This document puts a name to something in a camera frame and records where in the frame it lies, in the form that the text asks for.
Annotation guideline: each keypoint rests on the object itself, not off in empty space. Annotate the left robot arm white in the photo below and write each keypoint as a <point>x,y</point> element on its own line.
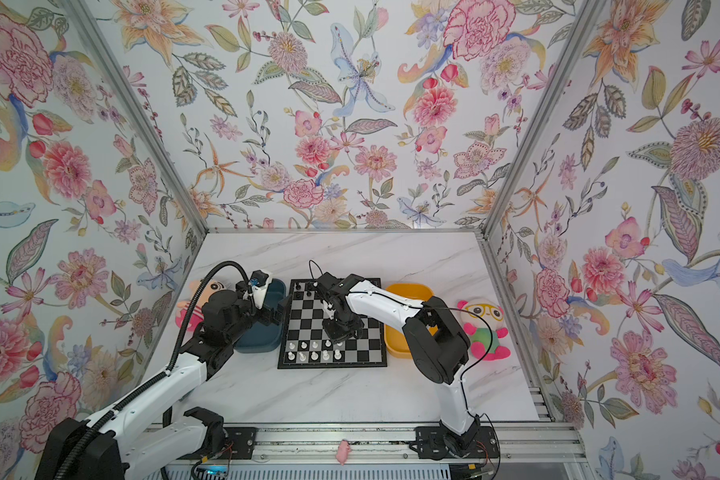
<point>115,442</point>

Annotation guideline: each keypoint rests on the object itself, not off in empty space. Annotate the aluminium frame post left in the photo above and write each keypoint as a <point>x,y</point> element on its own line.
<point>80,16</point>

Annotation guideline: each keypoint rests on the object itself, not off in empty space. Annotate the aluminium frame post right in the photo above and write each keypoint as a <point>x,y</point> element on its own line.
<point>582,26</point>

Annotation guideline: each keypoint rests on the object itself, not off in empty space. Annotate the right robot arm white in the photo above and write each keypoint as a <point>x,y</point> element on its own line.
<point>436,340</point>

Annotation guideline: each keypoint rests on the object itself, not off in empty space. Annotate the plush doll toy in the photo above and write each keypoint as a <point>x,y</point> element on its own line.
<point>483,322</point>

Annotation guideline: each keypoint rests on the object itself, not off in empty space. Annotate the black white chess board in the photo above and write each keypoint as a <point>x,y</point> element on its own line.
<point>304,323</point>

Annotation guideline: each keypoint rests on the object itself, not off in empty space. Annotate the teal plastic bin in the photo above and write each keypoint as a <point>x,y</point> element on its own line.
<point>260,338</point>

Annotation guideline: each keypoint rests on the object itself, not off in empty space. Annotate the pink small toy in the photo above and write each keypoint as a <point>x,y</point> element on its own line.
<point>343,451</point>

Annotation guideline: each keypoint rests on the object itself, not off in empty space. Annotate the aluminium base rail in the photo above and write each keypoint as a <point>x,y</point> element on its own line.
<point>388,443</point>

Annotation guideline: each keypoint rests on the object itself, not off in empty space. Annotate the aluminium frame post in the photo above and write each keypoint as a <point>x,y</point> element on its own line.
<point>80,16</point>
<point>582,26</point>

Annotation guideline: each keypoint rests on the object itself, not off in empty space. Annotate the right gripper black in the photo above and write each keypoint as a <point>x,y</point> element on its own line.
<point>338,337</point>

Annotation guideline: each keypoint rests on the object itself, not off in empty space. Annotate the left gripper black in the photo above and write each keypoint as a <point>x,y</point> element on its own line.
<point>279,312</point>

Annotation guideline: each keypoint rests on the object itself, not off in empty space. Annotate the yellow plastic bin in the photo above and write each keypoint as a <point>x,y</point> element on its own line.
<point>395,341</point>

